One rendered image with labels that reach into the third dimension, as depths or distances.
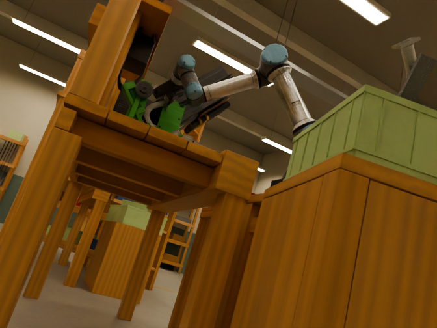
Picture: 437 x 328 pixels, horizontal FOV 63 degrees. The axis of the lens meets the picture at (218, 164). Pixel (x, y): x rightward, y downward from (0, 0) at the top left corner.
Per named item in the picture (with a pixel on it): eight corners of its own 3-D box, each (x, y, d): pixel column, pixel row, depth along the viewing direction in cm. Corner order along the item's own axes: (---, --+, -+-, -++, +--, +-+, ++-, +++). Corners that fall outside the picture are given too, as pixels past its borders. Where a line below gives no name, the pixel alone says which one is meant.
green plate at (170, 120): (172, 143, 195) (181, 113, 205) (177, 136, 188) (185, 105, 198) (152, 135, 192) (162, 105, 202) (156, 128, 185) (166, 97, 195)
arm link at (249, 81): (276, 67, 185) (185, 94, 183) (278, 55, 174) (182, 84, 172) (283, 86, 182) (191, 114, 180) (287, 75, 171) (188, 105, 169)
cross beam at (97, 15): (93, 123, 251) (97, 111, 253) (101, 28, 131) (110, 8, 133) (86, 120, 249) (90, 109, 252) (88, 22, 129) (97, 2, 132)
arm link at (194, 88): (205, 99, 170) (197, 80, 172) (203, 88, 159) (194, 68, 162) (189, 105, 169) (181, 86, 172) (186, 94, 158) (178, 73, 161)
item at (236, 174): (164, 213, 268) (170, 194, 272) (250, 200, 129) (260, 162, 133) (145, 207, 264) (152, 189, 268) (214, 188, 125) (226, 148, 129)
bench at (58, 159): (129, 318, 248) (169, 197, 271) (186, 434, 110) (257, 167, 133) (23, 293, 228) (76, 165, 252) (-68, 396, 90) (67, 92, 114)
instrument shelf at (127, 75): (140, 86, 246) (142, 81, 247) (170, 14, 163) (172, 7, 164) (105, 70, 239) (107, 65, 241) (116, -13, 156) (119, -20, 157)
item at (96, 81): (89, 170, 254) (135, 54, 280) (96, 103, 116) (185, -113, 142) (77, 165, 252) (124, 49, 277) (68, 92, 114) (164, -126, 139)
